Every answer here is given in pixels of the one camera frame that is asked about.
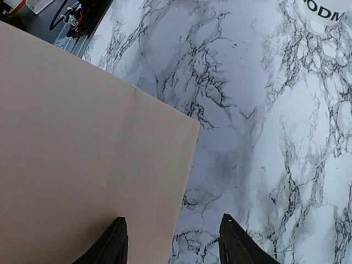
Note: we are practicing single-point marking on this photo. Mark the stack of white cups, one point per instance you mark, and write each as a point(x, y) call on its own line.
point(325, 12)

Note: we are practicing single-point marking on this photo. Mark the brown paper takeout bag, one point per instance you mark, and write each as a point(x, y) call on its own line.
point(79, 148)

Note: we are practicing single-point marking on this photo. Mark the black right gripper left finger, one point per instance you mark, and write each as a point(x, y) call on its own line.
point(110, 248)

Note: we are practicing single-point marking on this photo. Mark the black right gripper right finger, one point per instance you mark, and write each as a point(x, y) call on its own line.
point(236, 246)

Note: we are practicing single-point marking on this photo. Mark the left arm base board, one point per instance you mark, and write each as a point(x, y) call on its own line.
point(82, 18)

